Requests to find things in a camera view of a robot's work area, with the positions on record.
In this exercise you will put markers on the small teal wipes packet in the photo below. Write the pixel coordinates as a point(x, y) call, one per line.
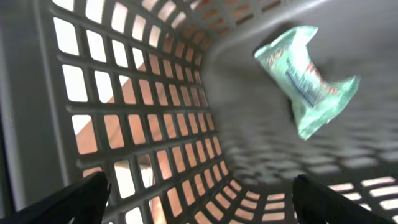
point(314, 100)

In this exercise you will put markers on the grey plastic slotted basket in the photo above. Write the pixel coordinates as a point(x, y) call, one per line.
point(167, 99)

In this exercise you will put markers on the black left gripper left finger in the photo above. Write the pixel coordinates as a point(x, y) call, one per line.
point(82, 202)

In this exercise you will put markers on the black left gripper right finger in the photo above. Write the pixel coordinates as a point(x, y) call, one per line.
point(315, 203)

